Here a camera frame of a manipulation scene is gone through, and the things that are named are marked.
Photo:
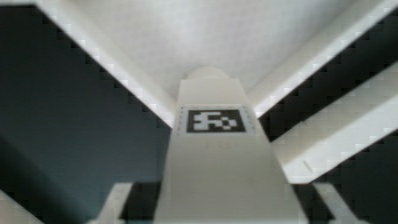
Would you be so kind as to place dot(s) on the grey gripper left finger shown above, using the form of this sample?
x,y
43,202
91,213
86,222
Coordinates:
x,y
130,204

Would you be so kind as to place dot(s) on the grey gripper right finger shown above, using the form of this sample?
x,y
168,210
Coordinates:
x,y
324,205

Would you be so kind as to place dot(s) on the white desk leg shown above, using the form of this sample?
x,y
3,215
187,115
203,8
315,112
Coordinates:
x,y
225,186

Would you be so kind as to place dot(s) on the white desk top tray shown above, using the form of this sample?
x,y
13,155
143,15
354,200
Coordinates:
x,y
267,39

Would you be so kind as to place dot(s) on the white left fence block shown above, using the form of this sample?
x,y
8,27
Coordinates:
x,y
13,213

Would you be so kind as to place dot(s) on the white front fence bar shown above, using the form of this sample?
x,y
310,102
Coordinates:
x,y
353,123

